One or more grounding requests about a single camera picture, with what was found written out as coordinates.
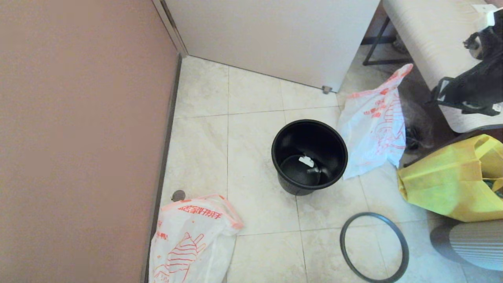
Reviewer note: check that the clear bag with dark contents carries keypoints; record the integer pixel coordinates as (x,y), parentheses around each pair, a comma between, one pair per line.
(422,125)

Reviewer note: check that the black-patterned white paper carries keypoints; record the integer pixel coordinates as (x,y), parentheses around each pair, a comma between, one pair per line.
(480,10)

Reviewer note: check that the grey ribbed round object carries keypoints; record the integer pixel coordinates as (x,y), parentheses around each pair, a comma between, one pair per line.
(475,243)

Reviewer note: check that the small white paper scrap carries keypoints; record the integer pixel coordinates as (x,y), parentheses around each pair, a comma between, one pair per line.
(306,161)

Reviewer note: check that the black metal table frame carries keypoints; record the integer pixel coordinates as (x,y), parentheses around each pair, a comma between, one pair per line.
(383,62)

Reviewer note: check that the black round trash bin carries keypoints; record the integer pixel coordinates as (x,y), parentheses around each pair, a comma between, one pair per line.
(287,145)

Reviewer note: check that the white wood-grain table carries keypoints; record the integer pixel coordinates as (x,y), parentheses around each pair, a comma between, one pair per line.
(424,39)

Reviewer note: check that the metal door bottom latch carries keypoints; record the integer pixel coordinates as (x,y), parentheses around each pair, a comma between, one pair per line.
(325,90)

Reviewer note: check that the white door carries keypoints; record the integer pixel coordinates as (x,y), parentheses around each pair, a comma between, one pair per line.
(275,39)

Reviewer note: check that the yellow fabric bag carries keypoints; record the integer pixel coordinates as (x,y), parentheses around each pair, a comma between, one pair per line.
(444,184)

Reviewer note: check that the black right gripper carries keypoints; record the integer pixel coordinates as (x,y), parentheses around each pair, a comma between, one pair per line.
(479,84)

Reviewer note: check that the white red-print trash bag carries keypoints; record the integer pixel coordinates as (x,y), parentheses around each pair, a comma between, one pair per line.
(188,247)
(369,133)

